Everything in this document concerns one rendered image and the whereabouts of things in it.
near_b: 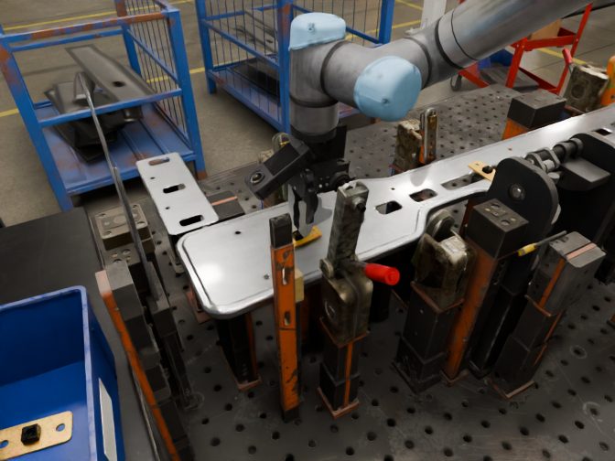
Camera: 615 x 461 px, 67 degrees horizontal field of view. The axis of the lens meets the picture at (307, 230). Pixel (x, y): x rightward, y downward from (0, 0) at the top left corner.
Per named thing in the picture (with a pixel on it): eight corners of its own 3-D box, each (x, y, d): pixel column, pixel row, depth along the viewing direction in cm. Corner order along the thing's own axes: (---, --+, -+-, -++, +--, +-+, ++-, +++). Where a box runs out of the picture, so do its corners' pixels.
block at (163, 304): (181, 359, 100) (151, 260, 80) (199, 406, 92) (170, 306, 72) (167, 366, 99) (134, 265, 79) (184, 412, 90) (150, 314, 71)
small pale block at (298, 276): (296, 389, 94) (294, 261, 71) (305, 403, 92) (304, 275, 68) (281, 396, 93) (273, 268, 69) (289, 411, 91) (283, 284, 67)
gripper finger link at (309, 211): (318, 226, 77) (318, 180, 72) (310, 229, 77) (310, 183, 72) (305, 212, 81) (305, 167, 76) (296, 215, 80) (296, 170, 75)
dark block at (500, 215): (445, 351, 101) (495, 197, 74) (467, 376, 97) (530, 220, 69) (426, 360, 100) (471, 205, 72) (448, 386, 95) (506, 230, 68)
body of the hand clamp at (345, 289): (340, 379, 96) (351, 257, 73) (359, 406, 91) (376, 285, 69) (316, 391, 94) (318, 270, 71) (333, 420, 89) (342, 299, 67)
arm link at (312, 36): (320, 31, 57) (275, 16, 61) (317, 114, 64) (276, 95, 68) (363, 20, 61) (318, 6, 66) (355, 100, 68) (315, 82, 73)
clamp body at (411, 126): (398, 220, 136) (416, 112, 114) (425, 245, 128) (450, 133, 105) (372, 230, 133) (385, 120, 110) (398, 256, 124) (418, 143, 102)
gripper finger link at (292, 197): (321, 223, 86) (327, 184, 80) (294, 232, 84) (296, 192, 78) (314, 213, 88) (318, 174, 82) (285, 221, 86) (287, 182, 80)
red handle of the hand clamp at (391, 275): (346, 250, 72) (406, 262, 58) (350, 263, 73) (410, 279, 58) (323, 259, 71) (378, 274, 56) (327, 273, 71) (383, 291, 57)
